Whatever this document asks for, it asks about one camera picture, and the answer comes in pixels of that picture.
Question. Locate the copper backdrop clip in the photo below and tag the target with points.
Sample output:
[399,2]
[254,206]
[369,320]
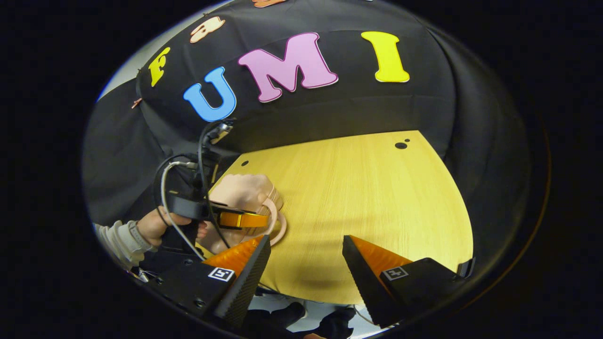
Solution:
[136,103]

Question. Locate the black backdrop cloth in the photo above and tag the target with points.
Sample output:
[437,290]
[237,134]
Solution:
[353,108]

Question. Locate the pink suitcase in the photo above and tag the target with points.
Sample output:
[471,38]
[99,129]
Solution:
[245,188]

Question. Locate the black shoe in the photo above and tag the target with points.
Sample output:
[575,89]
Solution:
[337,325]
[278,320]

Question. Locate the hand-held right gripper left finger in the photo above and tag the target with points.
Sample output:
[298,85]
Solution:
[247,282]

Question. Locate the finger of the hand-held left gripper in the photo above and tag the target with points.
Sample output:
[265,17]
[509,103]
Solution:
[240,219]

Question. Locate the grey wristwatch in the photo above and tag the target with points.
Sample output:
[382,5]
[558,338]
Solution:
[135,234]

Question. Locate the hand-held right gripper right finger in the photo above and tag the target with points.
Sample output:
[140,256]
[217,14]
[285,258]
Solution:
[365,282]

